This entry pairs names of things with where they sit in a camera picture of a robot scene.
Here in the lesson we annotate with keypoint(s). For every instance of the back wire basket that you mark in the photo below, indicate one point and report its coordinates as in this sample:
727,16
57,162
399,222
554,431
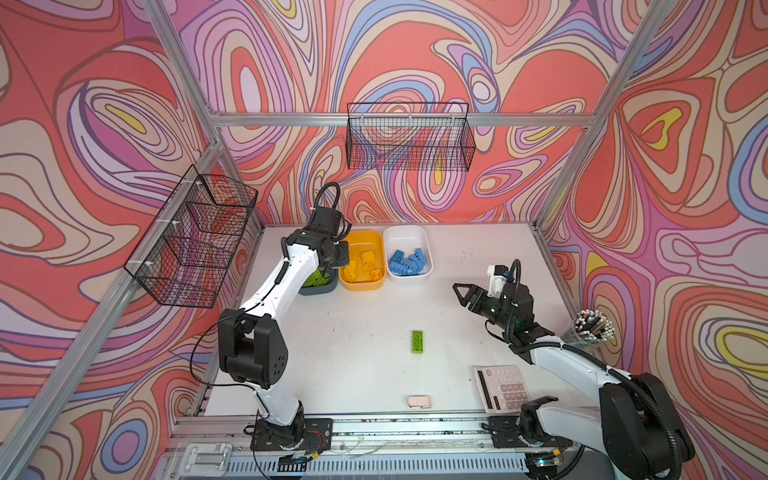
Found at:
411,136

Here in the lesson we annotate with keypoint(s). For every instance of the pink calculator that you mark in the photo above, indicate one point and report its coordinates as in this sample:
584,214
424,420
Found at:
501,389

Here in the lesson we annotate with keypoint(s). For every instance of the pink eraser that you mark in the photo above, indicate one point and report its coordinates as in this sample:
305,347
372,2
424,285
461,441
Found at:
419,402

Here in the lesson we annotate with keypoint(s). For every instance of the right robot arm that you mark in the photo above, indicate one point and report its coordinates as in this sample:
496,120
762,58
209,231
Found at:
635,423

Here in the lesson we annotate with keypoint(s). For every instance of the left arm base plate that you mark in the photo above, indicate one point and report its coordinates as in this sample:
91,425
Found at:
314,435

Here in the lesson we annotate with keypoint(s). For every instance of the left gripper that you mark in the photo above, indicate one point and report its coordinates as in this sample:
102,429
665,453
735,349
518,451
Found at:
344,257

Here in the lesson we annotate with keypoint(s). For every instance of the left wire basket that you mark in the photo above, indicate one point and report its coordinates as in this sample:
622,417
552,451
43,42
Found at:
200,227

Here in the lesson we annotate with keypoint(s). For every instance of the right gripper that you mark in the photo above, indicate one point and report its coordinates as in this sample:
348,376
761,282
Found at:
470,295

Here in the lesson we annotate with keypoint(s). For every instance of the yellow plastic bin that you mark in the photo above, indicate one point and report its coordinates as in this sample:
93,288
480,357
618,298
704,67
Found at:
358,242

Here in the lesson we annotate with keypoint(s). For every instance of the green lego brick bottom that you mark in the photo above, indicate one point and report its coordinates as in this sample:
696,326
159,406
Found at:
417,342

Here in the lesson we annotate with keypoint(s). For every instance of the white plastic bin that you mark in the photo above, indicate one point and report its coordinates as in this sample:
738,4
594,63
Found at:
408,238

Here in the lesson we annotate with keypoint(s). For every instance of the blue lego brick lone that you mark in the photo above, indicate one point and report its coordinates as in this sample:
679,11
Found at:
398,269

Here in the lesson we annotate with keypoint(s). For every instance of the yellow lego brick long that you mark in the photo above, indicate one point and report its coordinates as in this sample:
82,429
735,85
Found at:
350,273

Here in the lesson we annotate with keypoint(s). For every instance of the blue lego brick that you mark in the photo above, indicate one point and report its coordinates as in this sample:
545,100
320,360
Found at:
397,257
412,264
420,258

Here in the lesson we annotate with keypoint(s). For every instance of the cup of pencils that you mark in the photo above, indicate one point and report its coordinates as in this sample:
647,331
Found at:
589,328

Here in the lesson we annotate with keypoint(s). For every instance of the green lego brick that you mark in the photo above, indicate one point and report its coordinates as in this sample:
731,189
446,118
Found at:
317,278
417,342

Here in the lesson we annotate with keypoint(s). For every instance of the dark teal plastic bin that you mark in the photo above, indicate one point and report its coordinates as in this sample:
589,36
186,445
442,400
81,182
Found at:
322,289

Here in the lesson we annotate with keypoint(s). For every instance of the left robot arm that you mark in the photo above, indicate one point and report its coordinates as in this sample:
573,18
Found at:
251,347

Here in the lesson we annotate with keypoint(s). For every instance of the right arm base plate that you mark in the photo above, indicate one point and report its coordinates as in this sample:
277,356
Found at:
505,433

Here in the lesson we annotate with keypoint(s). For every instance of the wire basket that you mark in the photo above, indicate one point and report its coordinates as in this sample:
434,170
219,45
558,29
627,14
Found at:
411,136
200,227

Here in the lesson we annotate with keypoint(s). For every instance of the white plastic handle bracket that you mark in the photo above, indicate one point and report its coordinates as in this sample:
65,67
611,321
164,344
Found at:
205,460

